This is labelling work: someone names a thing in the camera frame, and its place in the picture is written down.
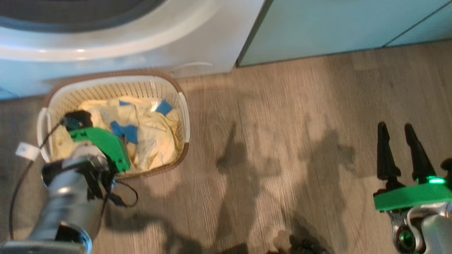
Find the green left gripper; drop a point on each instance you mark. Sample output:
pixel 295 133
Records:
pixel 102 141

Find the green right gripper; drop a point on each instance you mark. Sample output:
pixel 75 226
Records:
pixel 413 197

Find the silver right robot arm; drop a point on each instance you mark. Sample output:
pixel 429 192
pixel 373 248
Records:
pixel 436 229

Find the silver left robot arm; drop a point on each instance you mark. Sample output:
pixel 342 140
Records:
pixel 67 208

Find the white basket brown rim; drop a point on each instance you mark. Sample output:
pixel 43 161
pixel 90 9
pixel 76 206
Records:
pixel 106 88

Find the grey rubber door seal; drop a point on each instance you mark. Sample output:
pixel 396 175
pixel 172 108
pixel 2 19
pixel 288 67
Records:
pixel 106 19

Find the white front-load washing machine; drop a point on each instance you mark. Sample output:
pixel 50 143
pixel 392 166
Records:
pixel 194 35

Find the round white filter cover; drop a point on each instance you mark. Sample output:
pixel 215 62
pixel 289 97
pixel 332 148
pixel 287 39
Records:
pixel 194 70

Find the mint green cabinet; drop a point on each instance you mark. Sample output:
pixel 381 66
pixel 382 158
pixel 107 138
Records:
pixel 427 28
pixel 317 28

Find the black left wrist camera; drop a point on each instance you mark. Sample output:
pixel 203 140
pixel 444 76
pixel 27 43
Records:
pixel 79 118

